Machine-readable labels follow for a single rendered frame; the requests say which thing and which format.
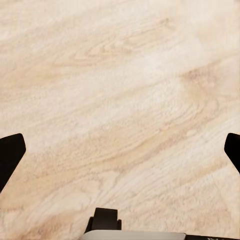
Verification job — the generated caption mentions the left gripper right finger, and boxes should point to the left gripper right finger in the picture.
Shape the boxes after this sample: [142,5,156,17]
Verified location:
[224,133,240,173]

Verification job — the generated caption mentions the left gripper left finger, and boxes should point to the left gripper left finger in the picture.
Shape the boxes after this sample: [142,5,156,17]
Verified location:
[0,133,26,193]

